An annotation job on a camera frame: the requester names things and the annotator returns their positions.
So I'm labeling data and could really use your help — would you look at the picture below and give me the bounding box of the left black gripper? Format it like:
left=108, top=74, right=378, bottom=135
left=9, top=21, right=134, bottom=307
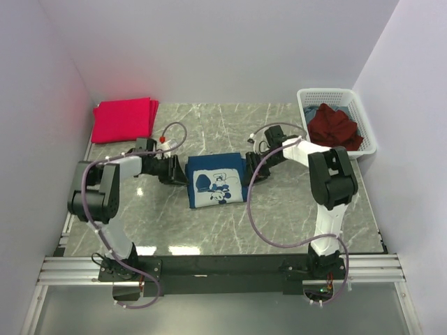
left=146, top=154, right=190, bottom=185

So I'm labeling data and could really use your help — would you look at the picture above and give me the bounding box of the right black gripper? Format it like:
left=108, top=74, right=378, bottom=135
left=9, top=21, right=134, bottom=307
left=241, top=150, right=285, bottom=186

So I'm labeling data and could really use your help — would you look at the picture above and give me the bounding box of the blue polo t shirt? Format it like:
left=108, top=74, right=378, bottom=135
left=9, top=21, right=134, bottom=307
left=185, top=153, right=248, bottom=209

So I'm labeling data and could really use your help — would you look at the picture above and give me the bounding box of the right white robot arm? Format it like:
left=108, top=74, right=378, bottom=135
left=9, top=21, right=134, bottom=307
left=242, top=122, right=358, bottom=278

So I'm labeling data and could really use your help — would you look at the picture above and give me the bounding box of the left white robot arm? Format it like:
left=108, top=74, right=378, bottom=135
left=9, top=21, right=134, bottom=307
left=67, top=138, right=189, bottom=281

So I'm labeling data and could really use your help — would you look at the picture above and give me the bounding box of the grey blue t shirt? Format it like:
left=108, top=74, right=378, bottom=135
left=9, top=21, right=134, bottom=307
left=303, top=105, right=351, bottom=124

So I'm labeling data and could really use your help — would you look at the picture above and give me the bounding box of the folded red t shirt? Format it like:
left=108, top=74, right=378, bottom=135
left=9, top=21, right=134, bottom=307
left=91, top=97, right=159, bottom=144

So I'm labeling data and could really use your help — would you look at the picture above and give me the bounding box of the dark red t shirt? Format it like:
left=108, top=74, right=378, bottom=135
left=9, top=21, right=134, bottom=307
left=307, top=103, right=364, bottom=151

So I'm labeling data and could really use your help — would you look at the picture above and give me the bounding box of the white plastic laundry basket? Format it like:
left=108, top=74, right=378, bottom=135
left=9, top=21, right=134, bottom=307
left=296, top=88, right=377, bottom=160

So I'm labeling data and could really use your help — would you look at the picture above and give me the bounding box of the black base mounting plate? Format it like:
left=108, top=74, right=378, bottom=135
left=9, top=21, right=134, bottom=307
left=95, top=253, right=347, bottom=300

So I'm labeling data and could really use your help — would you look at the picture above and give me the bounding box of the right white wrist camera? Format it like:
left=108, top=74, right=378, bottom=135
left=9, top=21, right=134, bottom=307
left=247, top=133, right=270, bottom=154

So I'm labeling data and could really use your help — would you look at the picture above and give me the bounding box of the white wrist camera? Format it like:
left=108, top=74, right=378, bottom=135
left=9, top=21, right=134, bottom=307
left=158, top=139, right=177, bottom=152
left=247, top=133, right=270, bottom=154

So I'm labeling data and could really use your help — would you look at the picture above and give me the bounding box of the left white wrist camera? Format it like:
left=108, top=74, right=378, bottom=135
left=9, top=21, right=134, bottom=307
left=158, top=139, right=177, bottom=152

